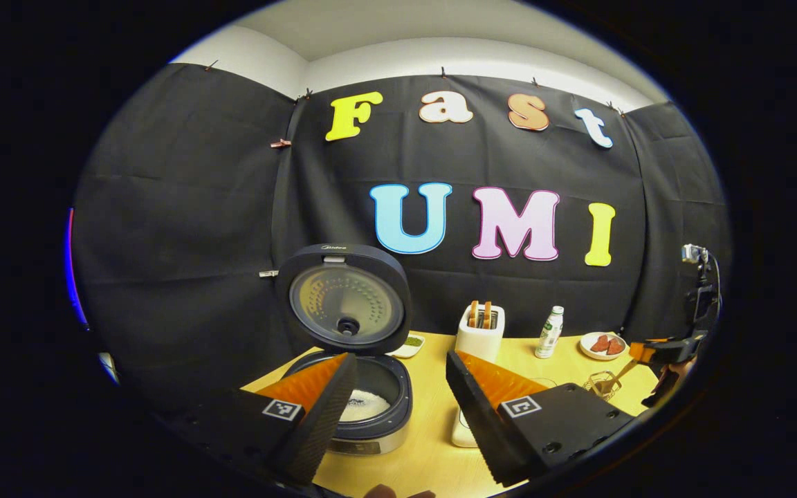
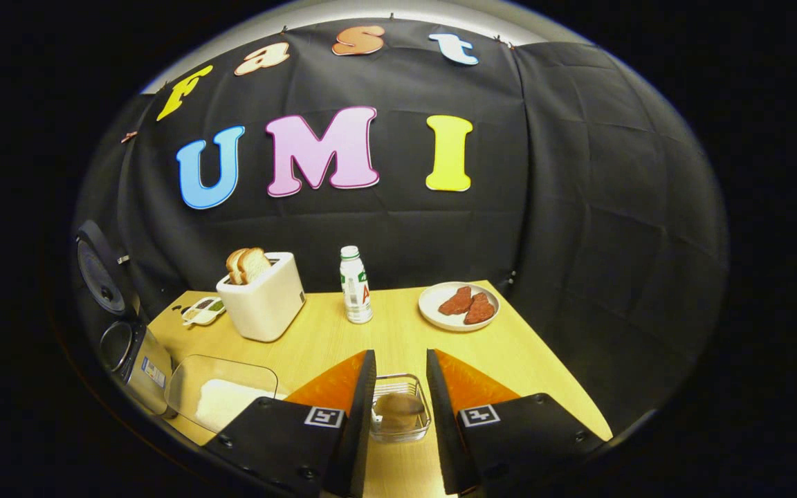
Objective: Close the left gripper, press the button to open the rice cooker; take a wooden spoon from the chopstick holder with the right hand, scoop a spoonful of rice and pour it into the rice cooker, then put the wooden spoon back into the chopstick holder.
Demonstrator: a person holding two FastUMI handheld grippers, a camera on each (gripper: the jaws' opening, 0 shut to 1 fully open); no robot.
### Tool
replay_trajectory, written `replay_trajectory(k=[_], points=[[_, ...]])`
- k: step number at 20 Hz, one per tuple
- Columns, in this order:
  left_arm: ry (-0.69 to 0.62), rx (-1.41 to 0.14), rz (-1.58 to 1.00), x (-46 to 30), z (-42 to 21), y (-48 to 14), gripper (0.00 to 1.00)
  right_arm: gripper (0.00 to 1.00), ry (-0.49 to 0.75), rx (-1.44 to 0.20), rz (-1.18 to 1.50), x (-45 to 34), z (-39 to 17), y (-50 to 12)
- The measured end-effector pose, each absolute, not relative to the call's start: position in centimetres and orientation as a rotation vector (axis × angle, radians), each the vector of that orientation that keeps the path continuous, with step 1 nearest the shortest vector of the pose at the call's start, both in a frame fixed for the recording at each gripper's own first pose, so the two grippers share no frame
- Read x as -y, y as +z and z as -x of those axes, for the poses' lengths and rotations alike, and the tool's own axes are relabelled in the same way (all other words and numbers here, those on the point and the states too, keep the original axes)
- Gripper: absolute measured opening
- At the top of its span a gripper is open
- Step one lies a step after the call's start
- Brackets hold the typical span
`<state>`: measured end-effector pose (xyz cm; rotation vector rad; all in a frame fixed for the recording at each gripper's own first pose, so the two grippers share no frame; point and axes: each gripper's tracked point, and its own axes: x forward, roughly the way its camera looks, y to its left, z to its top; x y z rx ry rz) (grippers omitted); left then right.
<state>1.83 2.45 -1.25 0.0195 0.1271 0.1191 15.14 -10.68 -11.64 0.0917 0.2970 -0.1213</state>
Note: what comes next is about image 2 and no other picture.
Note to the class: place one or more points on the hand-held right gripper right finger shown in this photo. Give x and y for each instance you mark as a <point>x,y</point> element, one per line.
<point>447,449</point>

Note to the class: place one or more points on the white rice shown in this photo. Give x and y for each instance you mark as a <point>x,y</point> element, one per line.
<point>225,404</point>

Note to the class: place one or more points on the white toaster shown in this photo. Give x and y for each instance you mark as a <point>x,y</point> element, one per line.
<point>267,304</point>

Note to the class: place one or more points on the wooden spoon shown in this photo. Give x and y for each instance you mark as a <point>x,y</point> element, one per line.
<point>398,404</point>

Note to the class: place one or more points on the clear glass container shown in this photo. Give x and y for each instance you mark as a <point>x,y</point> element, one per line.
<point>218,366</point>

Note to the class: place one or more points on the dark blue rice cooker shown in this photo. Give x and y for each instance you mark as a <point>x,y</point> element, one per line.
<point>153,377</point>

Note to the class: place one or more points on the red meat piece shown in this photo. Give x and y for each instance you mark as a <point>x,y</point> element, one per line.
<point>480,309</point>
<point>455,301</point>

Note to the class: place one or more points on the white drink bottle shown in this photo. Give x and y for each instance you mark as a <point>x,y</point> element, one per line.
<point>355,297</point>

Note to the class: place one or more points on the white round plate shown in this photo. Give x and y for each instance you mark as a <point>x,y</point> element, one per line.
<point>429,311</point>

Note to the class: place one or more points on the pink clip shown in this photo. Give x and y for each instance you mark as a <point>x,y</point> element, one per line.
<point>129,137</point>

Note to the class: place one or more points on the white divided grain dish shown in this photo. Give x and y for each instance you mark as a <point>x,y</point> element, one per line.
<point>203,311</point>

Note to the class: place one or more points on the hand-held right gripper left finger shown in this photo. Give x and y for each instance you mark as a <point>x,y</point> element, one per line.
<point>353,449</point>

